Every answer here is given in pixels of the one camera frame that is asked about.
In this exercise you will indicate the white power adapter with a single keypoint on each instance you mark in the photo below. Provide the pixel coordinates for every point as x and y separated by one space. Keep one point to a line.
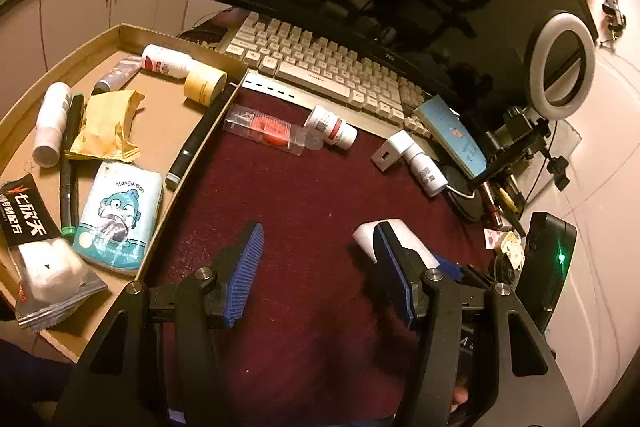
391 150

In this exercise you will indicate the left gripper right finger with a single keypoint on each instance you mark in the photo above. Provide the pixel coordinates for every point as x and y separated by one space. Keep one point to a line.
430 304

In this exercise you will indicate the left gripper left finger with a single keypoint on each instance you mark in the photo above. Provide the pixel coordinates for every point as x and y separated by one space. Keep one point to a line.
213 297

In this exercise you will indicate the gold foil packet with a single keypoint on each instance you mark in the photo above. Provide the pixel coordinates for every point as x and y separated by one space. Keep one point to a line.
105 128

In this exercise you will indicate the black snack packet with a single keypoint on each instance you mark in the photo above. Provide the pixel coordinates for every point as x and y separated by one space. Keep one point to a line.
53 280

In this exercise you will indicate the black device green light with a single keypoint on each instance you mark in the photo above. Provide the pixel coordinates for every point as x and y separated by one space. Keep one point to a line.
549 249

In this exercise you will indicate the clear case red item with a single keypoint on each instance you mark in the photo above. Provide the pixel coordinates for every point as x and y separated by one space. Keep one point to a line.
271 131

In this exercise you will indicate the white ring light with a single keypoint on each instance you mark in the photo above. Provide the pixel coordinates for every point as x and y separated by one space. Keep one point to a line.
561 65

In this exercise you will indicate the white pill bottle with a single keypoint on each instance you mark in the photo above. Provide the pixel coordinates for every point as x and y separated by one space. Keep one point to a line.
425 171

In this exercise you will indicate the silver cream tube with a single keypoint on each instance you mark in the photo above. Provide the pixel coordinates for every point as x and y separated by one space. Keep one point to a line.
119 75

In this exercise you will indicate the white keyboard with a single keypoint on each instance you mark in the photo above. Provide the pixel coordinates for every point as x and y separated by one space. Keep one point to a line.
323 67

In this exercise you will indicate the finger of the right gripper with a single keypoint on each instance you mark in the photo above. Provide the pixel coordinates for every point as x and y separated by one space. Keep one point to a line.
449 268

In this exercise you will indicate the yellow cap white bottle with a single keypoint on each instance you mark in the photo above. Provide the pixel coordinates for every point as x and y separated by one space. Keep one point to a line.
201 83

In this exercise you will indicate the floral white pouch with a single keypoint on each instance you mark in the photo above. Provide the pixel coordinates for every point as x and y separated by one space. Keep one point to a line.
508 243

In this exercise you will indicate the small white jar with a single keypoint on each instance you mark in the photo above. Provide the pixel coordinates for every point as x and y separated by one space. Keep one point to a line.
330 128

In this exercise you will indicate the white spray bottle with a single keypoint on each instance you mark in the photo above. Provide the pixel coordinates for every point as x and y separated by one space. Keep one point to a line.
51 124

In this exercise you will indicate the black pen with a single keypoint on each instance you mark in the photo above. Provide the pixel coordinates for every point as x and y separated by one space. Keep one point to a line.
197 137

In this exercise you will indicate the black lamp stand base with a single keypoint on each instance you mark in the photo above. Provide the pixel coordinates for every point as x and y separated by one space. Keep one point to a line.
466 203

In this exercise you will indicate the blue notebook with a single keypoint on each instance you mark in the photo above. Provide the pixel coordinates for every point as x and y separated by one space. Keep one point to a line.
452 136

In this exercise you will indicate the dark red tube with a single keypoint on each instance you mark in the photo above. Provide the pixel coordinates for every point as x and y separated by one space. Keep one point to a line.
492 213

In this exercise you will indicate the green black marker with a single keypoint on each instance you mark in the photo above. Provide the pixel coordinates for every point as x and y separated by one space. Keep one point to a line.
68 174

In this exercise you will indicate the blue cartoon tissue pack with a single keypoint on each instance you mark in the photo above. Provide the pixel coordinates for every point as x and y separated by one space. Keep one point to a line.
119 217

